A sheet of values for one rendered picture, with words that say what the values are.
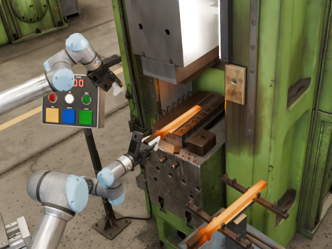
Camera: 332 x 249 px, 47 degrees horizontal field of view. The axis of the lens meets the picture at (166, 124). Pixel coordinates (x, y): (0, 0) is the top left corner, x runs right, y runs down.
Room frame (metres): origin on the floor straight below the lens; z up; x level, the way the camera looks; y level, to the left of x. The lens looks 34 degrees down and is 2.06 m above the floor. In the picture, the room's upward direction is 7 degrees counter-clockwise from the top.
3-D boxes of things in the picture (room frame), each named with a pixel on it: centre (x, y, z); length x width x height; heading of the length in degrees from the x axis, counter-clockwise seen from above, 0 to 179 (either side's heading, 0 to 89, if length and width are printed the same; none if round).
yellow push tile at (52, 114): (1.77, 0.60, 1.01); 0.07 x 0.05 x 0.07; 71
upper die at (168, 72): (1.68, -0.14, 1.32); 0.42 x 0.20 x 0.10; 136
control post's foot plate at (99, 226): (1.86, 0.47, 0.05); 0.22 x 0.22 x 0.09; 46
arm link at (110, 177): (1.23, 0.26, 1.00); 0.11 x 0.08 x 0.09; 136
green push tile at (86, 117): (1.71, 0.41, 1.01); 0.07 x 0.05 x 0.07; 71
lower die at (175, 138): (1.68, -0.14, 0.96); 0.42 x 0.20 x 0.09; 136
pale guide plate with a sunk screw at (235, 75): (1.41, -0.31, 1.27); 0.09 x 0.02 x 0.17; 46
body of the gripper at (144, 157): (1.35, 0.15, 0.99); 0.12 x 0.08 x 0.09; 136
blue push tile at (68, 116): (1.74, 0.51, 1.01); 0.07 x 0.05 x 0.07; 71
